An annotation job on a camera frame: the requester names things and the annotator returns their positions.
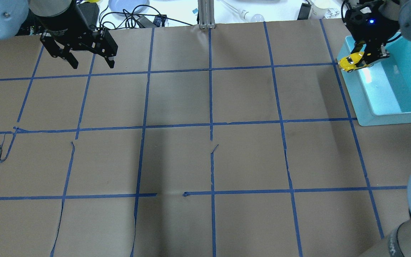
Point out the teal plastic storage bin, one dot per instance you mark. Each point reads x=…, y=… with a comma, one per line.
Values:
x=381, y=94

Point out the yellow beetle toy car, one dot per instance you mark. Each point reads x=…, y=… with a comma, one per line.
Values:
x=350, y=63

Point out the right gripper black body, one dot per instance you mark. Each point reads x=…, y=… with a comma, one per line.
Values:
x=379, y=29

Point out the blue plastic plate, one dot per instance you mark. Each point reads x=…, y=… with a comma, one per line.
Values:
x=132, y=6

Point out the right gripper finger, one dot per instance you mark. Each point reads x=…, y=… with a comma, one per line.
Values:
x=359, y=47
x=374, y=52

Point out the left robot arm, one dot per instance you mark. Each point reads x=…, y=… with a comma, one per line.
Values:
x=13, y=13

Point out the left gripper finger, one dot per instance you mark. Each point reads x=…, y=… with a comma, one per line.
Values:
x=105, y=46
x=55, y=50

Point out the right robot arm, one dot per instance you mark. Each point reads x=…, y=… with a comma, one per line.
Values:
x=398, y=242

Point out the paper cup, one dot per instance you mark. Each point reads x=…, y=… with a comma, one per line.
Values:
x=319, y=8

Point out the aluminium frame post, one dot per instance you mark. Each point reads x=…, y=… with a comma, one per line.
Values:
x=206, y=14

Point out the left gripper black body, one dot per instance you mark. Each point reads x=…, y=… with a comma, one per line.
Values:
x=60, y=18

